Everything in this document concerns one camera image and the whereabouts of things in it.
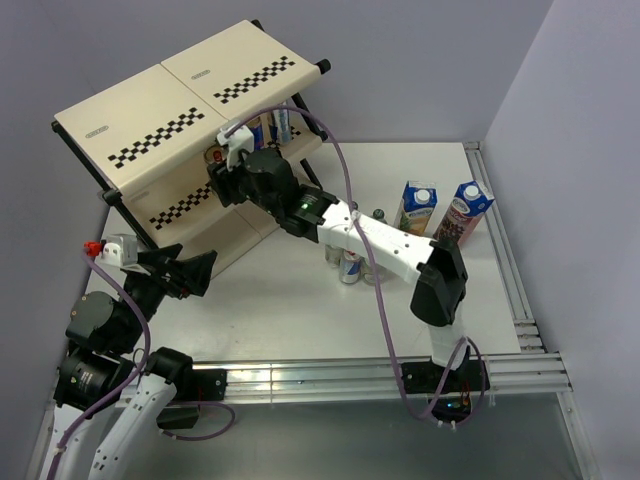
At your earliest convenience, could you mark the glass bottle front left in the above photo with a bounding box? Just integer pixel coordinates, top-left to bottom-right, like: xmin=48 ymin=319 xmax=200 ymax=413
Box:
xmin=324 ymin=245 xmax=343 ymax=267

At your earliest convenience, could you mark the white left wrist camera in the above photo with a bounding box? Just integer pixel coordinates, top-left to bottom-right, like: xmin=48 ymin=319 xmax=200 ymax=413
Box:
xmin=84 ymin=234 xmax=138 ymax=269

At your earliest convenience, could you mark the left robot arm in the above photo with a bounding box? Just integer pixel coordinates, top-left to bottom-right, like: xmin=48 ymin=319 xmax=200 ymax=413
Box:
xmin=40 ymin=235 xmax=217 ymax=479

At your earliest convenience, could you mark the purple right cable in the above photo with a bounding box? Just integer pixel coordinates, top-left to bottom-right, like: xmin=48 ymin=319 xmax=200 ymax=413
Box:
xmin=224 ymin=106 xmax=486 ymax=426

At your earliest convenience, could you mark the pineapple juice carton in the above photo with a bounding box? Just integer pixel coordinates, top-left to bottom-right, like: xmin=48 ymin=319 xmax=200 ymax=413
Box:
xmin=394 ymin=181 xmax=438 ymax=236

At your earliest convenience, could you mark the glass bottle front right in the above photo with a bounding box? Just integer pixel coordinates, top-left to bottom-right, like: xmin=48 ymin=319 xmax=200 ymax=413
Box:
xmin=361 ymin=257 xmax=387 ymax=286

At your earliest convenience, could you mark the red grape juice carton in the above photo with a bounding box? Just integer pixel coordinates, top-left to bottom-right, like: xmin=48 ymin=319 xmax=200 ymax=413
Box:
xmin=434 ymin=180 xmax=495 ymax=245

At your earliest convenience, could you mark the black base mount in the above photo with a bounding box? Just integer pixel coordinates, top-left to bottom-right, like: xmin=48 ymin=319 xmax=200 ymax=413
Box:
xmin=400 ymin=359 xmax=491 ymax=430
xmin=156 ymin=369 xmax=227 ymax=431

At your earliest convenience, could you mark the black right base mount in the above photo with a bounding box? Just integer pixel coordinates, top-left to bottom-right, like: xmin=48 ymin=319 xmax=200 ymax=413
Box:
xmin=400 ymin=359 xmax=491 ymax=430

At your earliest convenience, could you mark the beige three-tier shelf rack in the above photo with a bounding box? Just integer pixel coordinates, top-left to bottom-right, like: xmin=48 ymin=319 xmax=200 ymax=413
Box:
xmin=52 ymin=20 xmax=331 ymax=269

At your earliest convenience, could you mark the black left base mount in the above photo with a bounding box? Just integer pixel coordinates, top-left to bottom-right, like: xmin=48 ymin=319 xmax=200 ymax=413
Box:
xmin=156 ymin=369 xmax=227 ymax=431

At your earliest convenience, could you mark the energy drink can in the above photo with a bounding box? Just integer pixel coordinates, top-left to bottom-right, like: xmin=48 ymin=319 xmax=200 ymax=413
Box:
xmin=339 ymin=250 xmax=361 ymax=285
xmin=247 ymin=116 xmax=265 ymax=151
xmin=269 ymin=103 xmax=292 ymax=145
xmin=203 ymin=145 xmax=226 ymax=165

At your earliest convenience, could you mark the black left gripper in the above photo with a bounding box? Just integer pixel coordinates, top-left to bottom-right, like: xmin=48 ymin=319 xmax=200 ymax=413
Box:
xmin=116 ymin=243 xmax=216 ymax=350

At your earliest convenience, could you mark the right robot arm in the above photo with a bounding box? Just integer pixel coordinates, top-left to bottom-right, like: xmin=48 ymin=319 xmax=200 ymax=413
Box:
xmin=207 ymin=149 xmax=471 ymax=390

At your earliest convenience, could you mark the aluminium rail frame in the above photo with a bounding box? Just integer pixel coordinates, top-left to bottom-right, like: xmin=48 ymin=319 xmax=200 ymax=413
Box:
xmin=24 ymin=141 xmax=601 ymax=480

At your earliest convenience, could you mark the glass bottle back right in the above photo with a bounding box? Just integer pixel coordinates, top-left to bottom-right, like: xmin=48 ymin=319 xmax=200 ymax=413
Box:
xmin=372 ymin=209 xmax=388 ymax=225

